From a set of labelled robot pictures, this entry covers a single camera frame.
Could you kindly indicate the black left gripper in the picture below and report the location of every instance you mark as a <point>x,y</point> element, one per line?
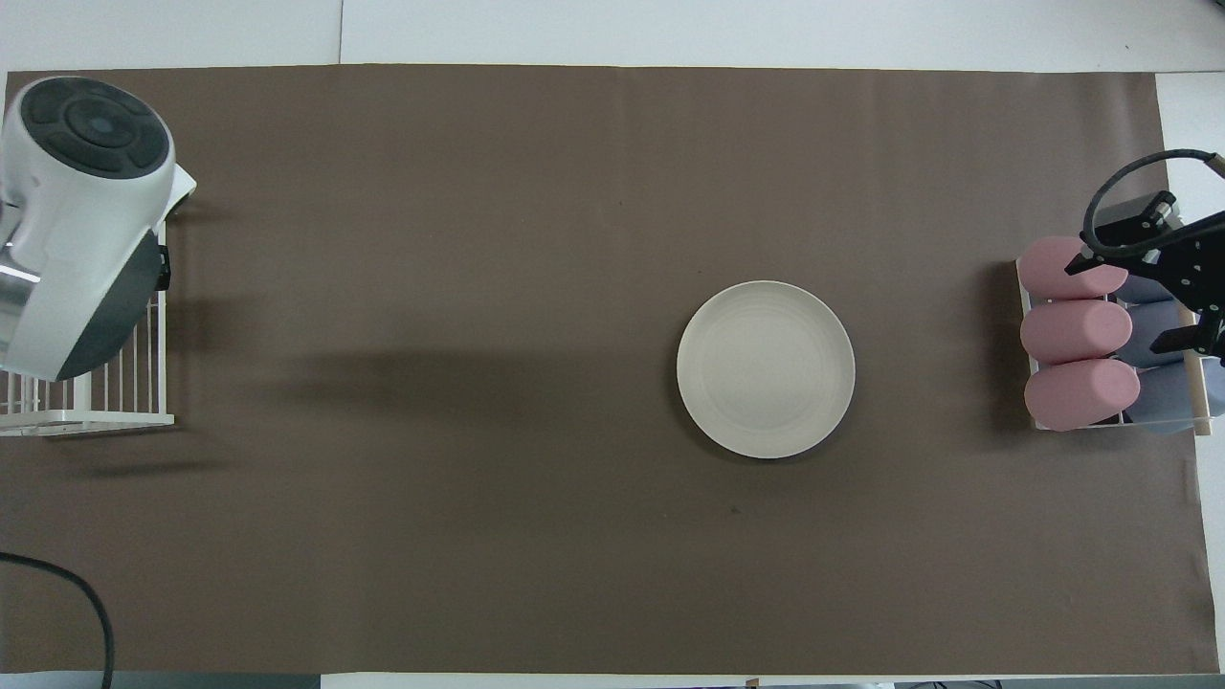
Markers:
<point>164,268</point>

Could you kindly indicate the blue cup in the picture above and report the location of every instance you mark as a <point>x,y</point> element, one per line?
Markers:
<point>1163,397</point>
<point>1148,316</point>
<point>1144,290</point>

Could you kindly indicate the brown table mat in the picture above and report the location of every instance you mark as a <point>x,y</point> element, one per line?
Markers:
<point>478,239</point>

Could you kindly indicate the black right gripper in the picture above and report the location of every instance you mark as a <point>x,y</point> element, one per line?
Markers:
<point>1191,273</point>

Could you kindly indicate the cream round plate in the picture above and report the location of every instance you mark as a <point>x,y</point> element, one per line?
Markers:
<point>766,369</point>

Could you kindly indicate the pink cup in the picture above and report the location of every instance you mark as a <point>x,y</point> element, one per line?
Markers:
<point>1081,394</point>
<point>1077,332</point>
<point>1053,273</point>

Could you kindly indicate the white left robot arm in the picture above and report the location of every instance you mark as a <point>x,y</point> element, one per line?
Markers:
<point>86,239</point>

